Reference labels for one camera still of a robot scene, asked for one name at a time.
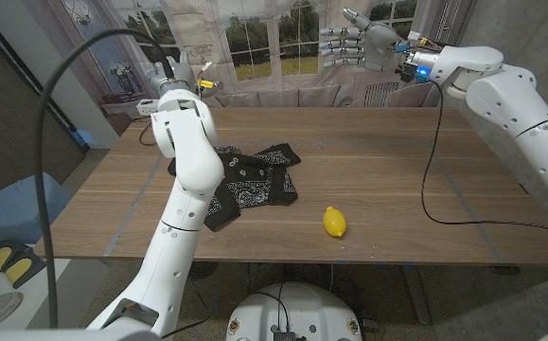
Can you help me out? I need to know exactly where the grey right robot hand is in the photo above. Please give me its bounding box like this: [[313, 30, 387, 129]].
[[319, 8, 410, 73]]

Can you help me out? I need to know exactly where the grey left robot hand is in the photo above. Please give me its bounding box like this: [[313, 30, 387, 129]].
[[148, 50, 199, 99]]

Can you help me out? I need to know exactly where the black paisley bandana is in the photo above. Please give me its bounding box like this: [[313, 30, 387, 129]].
[[168, 142, 302, 233]]

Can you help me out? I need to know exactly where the white left shoulder cover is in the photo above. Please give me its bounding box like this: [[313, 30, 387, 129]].
[[0, 328, 162, 341]]

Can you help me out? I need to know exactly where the yellow toy lemon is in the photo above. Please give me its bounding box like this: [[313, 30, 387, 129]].
[[322, 206, 347, 239]]

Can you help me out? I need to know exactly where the white power strip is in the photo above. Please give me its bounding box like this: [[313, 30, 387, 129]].
[[135, 98, 162, 117]]

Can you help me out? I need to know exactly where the printed window backdrop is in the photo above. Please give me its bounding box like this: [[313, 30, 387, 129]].
[[22, 0, 478, 109]]

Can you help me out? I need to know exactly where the black round fan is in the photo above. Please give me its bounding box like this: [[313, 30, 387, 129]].
[[191, 261, 220, 281]]

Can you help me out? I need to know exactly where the white floor platform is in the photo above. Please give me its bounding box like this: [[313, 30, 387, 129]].
[[0, 258, 112, 330]]

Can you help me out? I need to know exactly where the grey table leg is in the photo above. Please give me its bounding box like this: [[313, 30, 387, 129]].
[[400, 263, 432, 326]]

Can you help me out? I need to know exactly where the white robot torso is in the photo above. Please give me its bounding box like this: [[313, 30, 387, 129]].
[[224, 282, 363, 341]]

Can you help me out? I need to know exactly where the black power strip cable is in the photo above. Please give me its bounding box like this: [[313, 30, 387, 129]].
[[138, 120, 154, 147]]

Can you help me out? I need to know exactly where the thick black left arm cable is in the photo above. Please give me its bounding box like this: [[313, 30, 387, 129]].
[[34, 27, 175, 330]]

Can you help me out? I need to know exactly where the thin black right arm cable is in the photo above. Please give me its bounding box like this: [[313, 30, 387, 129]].
[[419, 80, 548, 237]]

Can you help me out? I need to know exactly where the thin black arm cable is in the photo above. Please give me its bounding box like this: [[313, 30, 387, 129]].
[[419, 80, 548, 237], [159, 277, 212, 340]]

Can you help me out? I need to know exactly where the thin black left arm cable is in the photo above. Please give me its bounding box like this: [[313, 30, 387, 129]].
[[159, 277, 212, 340]]

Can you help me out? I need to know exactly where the black torso cable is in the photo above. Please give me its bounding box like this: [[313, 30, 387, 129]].
[[253, 282, 290, 332]]

